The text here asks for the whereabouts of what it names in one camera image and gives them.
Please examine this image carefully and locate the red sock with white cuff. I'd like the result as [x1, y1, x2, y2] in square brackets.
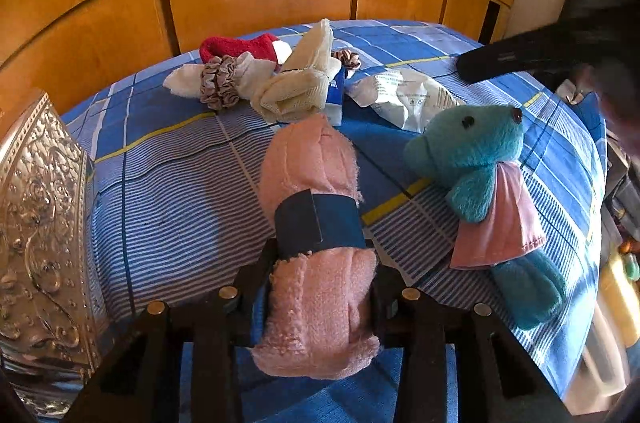
[199, 34, 292, 66]

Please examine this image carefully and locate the teal plush bear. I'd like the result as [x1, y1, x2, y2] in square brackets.
[403, 104, 568, 331]

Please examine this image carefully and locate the beige satin scrunchie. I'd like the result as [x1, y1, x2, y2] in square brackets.
[200, 55, 251, 111]

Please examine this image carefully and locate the white waffle cloth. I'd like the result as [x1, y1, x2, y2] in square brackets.
[163, 52, 279, 100]

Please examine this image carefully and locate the brown striped scrunchie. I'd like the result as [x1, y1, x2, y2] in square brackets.
[333, 49, 362, 78]

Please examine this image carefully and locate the silver embossed metal box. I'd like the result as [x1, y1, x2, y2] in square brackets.
[0, 90, 108, 419]

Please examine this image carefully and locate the cream knit cloth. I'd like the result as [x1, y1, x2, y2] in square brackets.
[251, 19, 341, 124]

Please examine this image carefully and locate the yellow plastic bottle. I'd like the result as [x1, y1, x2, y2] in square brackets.
[600, 250, 640, 334]

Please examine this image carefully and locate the blue plaid bedsheet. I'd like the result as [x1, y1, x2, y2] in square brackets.
[60, 20, 608, 423]

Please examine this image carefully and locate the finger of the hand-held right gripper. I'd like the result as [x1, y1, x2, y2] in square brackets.
[456, 20, 601, 84]

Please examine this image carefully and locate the pink fluffy towel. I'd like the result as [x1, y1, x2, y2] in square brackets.
[251, 113, 382, 379]

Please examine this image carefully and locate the blue tissue pack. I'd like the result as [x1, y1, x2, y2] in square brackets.
[325, 67, 349, 126]

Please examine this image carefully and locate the white plastic wrapper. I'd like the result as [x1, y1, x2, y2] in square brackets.
[346, 69, 463, 134]

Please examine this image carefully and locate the white plastic storage box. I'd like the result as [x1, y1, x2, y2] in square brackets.
[575, 318, 632, 409]

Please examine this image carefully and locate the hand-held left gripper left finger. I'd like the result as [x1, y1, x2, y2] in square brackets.
[65, 239, 281, 423]

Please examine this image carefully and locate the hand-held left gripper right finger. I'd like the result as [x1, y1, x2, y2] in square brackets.
[367, 239, 576, 423]

